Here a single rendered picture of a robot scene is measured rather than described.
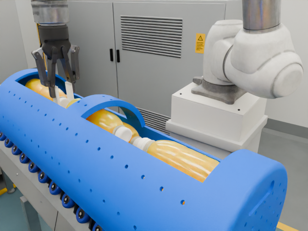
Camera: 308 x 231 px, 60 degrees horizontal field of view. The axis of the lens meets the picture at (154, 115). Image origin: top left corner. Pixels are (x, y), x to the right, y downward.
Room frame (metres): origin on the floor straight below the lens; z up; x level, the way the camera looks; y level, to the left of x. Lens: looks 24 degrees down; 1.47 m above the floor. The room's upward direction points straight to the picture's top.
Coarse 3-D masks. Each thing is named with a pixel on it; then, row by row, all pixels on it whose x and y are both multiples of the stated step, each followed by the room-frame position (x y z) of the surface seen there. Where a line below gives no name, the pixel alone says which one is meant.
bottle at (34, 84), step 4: (32, 80) 0.88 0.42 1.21; (36, 80) 0.88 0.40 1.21; (28, 84) 0.87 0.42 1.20; (32, 84) 0.86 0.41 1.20; (36, 84) 0.85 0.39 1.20; (40, 84) 0.84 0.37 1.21; (32, 88) 0.84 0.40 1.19; (36, 88) 0.82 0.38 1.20; (40, 88) 0.81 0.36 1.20; (44, 88) 0.80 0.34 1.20; (48, 88) 0.80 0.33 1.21; (36, 92) 0.81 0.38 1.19; (40, 92) 0.80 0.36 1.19; (44, 92) 0.78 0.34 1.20; (48, 92) 0.78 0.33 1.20; (60, 92) 0.79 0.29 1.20; (44, 96) 0.77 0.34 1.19; (48, 96) 0.77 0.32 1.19; (60, 96) 0.77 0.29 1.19; (64, 96) 0.79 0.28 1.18; (52, 100) 0.76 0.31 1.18
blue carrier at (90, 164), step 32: (0, 96) 0.81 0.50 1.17; (32, 96) 0.72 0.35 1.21; (96, 96) 0.65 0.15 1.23; (0, 128) 0.80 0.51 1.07; (32, 128) 0.62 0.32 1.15; (64, 128) 0.55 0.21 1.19; (96, 128) 0.50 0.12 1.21; (32, 160) 0.63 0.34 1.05; (64, 160) 0.49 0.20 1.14; (96, 160) 0.44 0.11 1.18; (128, 160) 0.40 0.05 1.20; (160, 160) 0.38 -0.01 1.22; (224, 160) 0.35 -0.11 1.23; (256, 160) 0.35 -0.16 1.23; (96, 192) 0.40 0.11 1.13; (128, 192) 0.36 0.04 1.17; (160, 192) 0.33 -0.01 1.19; (192, 192) 0.31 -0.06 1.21; (224, 192) 0.30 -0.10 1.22; (256, 192) 0.30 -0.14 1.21; (128, 224) 0.33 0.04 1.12; (160, 224) 0.30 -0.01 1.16; (192, 224) 0.28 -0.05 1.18; (224, 224) 0.26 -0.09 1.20; (256, 224) 0.32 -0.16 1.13
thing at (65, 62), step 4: (60, 48) 0.75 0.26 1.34; (64, 48) 0.75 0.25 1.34; (64, 52) 0.75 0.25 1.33; (64, 56) 0.75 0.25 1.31; (60, 60) 0.77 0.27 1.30; (64, 60) 0.75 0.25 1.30; (68, 60) 0.76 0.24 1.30; (64, 64) 0.76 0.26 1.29; (68, 64) 0.76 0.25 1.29; (64, 68) 0.77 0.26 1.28; (68, 68) 0.76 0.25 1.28; (68, 72) 0.76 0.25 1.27; (68, 76) 0.76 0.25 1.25; (72, 76) 0.77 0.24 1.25; (72, 80) 0.76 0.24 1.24
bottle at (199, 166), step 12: (156, 144) 0.46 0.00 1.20; (168, 144) 0.45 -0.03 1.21; (180, 144) 0.45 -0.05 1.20; (156, 156) 0.43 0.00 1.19; (168, 156) 0.42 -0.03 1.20; (180, 156) 0.41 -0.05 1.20; (192, 156) 0.41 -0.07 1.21; (204, 156) 0.41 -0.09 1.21; (180, 168) 0.39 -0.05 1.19; (192, 168) 0.38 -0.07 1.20; (204, 168) 0.37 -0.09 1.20; (204, 180) 0.36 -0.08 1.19
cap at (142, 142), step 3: (144, 138) 0.50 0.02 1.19; (147, 138) 0.51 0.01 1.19; (141, 141) 0.50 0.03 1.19; (144, 141) 0.49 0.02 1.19; (147, 141) 0.49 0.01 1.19; (138, 144) 0.49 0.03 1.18; (141, 144) 0.49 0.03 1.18; (144, 144) 0.49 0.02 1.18; (138, 147) 0.49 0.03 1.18; (141, 147) 0.49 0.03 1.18
